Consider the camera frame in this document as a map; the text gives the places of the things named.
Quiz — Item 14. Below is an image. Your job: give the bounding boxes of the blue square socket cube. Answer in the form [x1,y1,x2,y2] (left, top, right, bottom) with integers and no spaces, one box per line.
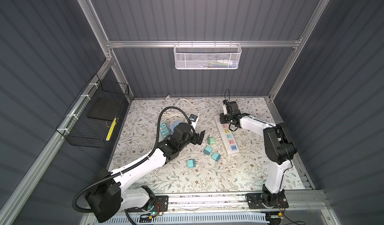
[170,121,181,133]

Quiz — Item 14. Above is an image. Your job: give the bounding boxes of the teal power strip with USB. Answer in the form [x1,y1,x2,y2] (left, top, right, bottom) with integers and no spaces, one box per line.
[159,122,171,139]

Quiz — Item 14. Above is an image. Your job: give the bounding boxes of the teal plug cube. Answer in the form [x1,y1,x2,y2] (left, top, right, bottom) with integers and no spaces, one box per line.
[211,152,221,162]
[203,146,213,155]
[187,159,196,168]

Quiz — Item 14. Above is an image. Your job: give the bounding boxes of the white long power strip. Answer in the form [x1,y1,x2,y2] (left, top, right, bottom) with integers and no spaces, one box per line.
[214,115,240,157]

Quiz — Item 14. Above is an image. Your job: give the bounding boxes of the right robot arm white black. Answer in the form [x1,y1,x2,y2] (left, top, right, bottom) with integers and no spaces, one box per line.
[220,99,297,208]

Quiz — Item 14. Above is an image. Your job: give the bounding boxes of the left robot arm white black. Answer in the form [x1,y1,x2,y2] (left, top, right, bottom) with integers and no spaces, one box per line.
[72,107,204,223]

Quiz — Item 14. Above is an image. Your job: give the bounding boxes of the green plug cube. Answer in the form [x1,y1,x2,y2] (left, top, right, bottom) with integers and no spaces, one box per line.
[207,137,216,145]

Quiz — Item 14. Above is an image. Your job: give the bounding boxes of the floral patterned table mat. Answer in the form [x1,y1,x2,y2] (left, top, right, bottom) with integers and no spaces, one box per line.
[99,97,305,196]

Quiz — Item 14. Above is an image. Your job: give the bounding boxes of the pens in white basket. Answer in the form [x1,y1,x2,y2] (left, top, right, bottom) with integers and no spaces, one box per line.
[197,59,238,69]

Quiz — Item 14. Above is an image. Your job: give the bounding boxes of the yellow marker pen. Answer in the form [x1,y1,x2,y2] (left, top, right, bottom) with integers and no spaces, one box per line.
[106,117,118,141]

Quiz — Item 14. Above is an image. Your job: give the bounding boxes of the black flat pad in basket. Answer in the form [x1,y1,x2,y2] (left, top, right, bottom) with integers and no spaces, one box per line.
[87,97,124,122]

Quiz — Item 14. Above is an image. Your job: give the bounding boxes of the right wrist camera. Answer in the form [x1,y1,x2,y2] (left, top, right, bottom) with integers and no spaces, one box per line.
[223,99,229,115]

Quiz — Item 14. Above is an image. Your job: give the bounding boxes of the white coiled power cable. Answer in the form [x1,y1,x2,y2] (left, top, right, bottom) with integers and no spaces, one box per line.
[161,95,221,121]

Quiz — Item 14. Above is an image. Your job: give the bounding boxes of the white wire mesh basket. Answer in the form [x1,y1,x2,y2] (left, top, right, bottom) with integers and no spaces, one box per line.
[173,43,242,70]

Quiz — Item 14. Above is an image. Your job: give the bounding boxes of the black wire mesh basket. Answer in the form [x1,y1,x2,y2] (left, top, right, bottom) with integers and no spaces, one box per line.
[56,75,130,149]

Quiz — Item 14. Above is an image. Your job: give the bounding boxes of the white ventilated cable tray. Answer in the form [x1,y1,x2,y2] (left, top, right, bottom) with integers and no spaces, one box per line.
[101,212,269,225]

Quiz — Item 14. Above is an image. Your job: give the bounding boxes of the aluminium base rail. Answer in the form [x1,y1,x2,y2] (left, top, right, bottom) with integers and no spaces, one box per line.
[85,189,328,215]

